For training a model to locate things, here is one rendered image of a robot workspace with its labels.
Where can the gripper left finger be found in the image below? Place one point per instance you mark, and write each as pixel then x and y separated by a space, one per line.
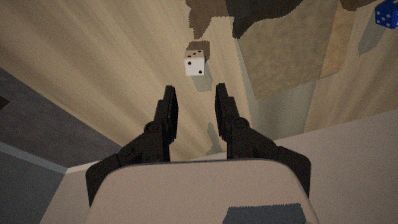
pixel 151 146

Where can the dark blue die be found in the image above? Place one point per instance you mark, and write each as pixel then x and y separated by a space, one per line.
pixel 386 14

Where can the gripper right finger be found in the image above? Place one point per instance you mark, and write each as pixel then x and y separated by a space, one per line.
pixel 245 142

